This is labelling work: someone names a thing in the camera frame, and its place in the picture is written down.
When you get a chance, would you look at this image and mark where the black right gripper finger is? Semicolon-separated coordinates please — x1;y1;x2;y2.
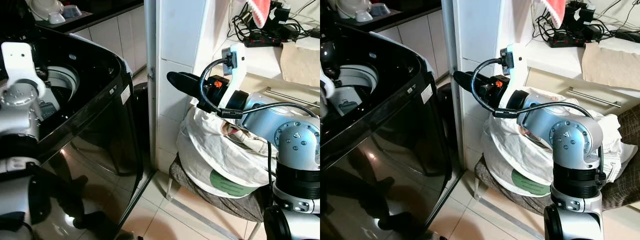
170;81;201;96
456;79;484;94
166;71;201;86
452;70;484;85

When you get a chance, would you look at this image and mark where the black top-loading washing machine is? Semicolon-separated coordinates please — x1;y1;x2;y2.
0;24;147;240
320;21;454;240

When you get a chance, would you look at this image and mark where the tall white cabinet panel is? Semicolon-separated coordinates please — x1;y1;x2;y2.
442;0;539;174
145;0;234;174

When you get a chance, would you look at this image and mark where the dark bin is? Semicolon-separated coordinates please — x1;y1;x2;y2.
436;82;455;177
132;82;152;168

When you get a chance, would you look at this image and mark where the white drawer cabinet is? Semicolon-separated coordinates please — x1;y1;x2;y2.
212;30;321;128
525;36;640;117

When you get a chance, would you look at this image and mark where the white laundry bag green print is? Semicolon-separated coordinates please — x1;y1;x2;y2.
481;87;627;197
176;97;282;199

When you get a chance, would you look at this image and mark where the black power strip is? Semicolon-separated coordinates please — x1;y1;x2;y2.
243;34;284;49
547;34;589;49

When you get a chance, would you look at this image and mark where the beige cloth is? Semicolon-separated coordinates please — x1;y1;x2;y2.
581;42;640;92
279;41;321;89

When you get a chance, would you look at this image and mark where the pink hanging cloth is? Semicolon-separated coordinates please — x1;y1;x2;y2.
532;0;567;29
247;0;272;29

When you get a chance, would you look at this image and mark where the black charger device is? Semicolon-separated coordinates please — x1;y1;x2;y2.
567;0;602;29
269;1;293;27

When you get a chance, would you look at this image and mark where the grey washer drum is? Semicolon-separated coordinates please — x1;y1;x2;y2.
44;64;82;110
330;64;379;117

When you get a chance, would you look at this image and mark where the grey bowl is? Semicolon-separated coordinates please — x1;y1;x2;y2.
62;4;84;19
369;3;392;17

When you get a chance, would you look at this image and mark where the large white bowl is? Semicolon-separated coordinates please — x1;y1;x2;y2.
335;0;374;20
27;0;64;21

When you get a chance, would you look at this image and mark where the black power adapter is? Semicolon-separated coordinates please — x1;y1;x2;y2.
614;28;640;44

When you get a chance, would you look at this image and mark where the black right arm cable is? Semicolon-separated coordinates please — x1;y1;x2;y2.
199;57;321;121
470;57;597;122

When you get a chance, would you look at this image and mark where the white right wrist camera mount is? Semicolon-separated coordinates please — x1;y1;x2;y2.
219;42;249;110
499;43;529;108

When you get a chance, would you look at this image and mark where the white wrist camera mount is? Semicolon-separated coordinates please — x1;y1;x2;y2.
0;42;49;98
499;43;529;108
219;42;249;110

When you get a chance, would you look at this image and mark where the metal drawer handle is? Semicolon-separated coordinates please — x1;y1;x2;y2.
264;87;321;109
567;87;624;109

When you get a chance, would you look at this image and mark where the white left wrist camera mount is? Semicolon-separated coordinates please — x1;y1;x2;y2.
0;42;49;98

